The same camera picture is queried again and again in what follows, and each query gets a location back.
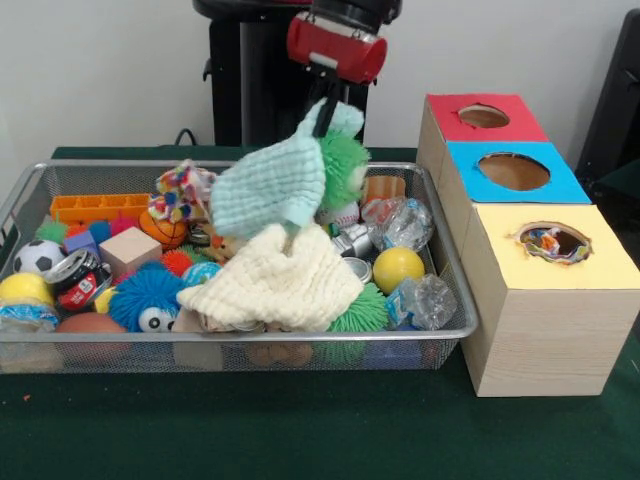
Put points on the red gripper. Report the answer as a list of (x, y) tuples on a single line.
[(345, 50)]

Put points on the green spiky ball with eyes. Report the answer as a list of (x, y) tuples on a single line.
[(342, 170)]

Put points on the mint waffle cloth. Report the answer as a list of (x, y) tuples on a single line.
[(270, 190)]

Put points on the cream waffle cloth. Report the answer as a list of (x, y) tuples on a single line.
[(280, 280)]

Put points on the white cloth with coloured dots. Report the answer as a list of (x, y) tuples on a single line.
[(542, 245)]

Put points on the clear mesh bin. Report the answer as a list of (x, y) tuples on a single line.
[(150, 357)]

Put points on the wooden box with three holes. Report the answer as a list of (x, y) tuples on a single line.
[(550, 330)]

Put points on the crushed clear plastic bottle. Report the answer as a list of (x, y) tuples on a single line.
[(402, 225)]

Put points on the knotted colourful fleece cloth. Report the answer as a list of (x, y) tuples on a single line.
[(182, 192)]

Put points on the yellow ball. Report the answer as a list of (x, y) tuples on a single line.
[(397, 270)]

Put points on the small orange basketball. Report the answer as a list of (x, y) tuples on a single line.
[(165, 232)]

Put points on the plain wooden cube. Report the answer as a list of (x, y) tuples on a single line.
[(130, 250)]

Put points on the orange plastic tray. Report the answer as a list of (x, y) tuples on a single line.
[(100, 207)]

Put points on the blue spiky ball with eyes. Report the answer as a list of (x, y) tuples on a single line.
[(145, 297)]

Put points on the dark green table cloth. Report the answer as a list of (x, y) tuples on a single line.
[(620, 195), (300, 430)]

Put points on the black and red drink can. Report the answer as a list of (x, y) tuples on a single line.
[(75, 287)]

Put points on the black and white soccer ball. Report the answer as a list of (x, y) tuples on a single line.
[(37, 256)]

